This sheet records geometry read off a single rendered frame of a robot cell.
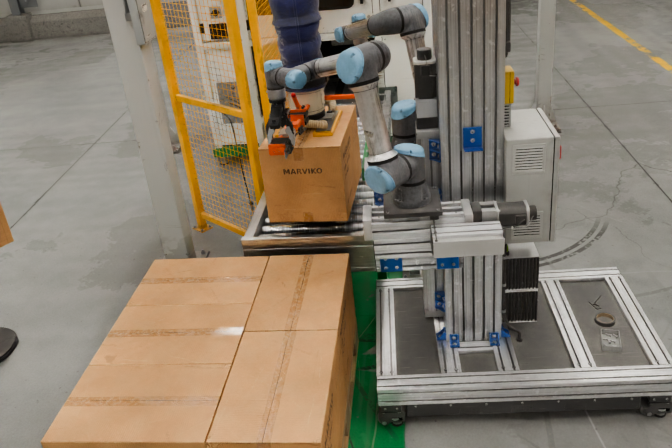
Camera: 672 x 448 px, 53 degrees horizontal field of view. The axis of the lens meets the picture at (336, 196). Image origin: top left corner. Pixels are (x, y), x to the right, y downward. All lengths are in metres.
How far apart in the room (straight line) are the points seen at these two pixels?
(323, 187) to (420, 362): 0.93
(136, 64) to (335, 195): 1.43
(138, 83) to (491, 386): 2.49
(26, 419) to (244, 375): 1.39
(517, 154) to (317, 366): 1.13
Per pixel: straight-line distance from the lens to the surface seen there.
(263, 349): 2.76
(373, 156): 2.43
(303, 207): 3.30
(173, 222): 4.32
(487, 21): 2.58
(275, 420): 2.46
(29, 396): 3.85
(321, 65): 2.69
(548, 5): 5.88
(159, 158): 4.14
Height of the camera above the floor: 2.24
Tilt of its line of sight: 26 degrees down
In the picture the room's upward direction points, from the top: 6 degrees counter-clockwise
